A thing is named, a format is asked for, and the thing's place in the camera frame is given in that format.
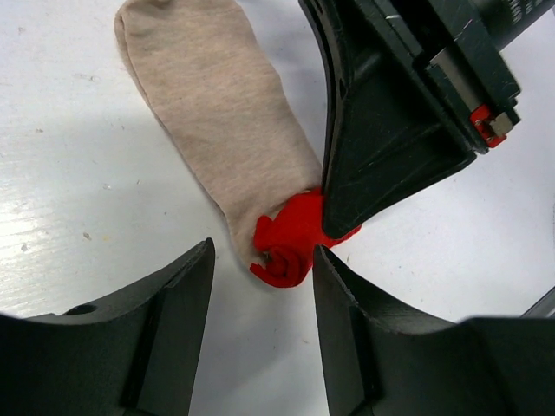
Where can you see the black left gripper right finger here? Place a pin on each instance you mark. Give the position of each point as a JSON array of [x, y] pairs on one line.
[[382, 356]]

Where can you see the beige sock with red toe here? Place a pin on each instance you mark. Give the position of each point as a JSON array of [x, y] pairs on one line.
[[200, 69]]

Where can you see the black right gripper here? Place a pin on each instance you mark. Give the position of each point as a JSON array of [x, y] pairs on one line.
[[414, 89]]

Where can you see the aluminium rail frame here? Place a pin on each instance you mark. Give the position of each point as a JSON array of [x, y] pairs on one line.
[[544, 307]]

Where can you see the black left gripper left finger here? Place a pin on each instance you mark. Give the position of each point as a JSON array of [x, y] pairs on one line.
[[132, 352]]

